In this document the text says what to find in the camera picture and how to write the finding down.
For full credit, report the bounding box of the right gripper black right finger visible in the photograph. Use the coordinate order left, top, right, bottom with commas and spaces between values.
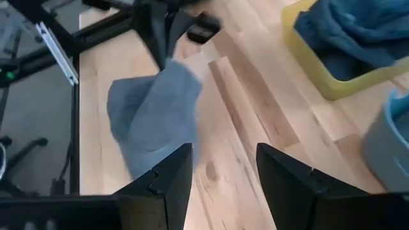
256, 142, 371, 230

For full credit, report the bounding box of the blue denim cap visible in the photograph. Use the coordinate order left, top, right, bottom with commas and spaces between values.
293, 0, 409, 82

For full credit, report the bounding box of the teal plastic bin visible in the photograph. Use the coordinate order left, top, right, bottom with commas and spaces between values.
362, 88, 409, 194

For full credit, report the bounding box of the silver frame bracket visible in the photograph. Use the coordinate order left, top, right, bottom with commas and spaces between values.
35, 21, 79, 86

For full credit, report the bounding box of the black office chair base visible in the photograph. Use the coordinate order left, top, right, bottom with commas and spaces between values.
0, 135, 49, 196

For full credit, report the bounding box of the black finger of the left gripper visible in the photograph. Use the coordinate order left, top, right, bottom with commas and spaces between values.
187, 12, 222, 45
134, 9, 180, 70

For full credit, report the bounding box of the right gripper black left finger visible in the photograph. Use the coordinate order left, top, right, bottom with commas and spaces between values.
113, 142, 194, 230

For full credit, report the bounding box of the yellow plastic bin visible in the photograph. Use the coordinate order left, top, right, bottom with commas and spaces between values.
281, 0, 409, 102

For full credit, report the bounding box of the grey cap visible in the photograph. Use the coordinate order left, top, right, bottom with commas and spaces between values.
106, 58, 205, 180

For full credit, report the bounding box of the black aluminium table frame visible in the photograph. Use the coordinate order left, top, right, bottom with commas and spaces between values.
0, 0, 135, 197

